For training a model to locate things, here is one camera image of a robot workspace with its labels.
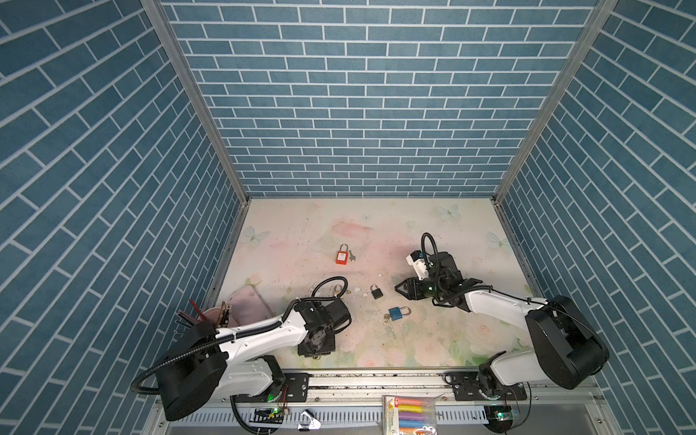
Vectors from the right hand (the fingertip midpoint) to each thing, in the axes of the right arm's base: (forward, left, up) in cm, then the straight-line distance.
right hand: (398, 285), depth 88 cm
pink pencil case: (-10, +49, -3) cm, 50 cm away
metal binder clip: (-38, +23, -5) cm, 44 cm away
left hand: (-21, +21, -6) cm, 30 cm away
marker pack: (-34, -3, -5) cm, 35 cm away
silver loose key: (+13, +17, -5) cm, 22 cm away
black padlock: (-1, +7, -5) cm, 8 cm away
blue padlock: (-7, 0, -5) cm, 9 cm away
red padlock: (+11, +20, -3) cm, 23 cm away
